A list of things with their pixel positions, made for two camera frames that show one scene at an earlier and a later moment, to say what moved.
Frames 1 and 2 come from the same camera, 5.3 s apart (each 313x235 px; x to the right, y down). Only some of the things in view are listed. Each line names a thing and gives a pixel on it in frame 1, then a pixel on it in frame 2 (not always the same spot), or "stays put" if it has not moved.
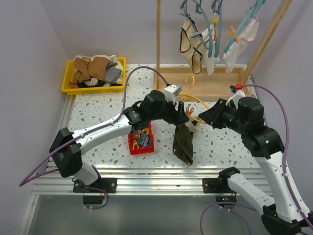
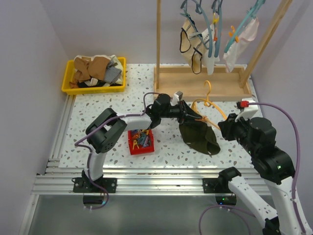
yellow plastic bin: x=68 y=75 stays put
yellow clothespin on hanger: x=215 y=20 stays put
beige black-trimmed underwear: x=190 y=42 stays put
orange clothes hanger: x=187 y=97 to x=207 y=103
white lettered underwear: x=209 y=61 stays put
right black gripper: x=212 y=116 to x=227 y=126
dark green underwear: x=183 y=143 to x=198 y=135
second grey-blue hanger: x=216 y=7 stays put
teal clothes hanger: x=250 y=16 stays put
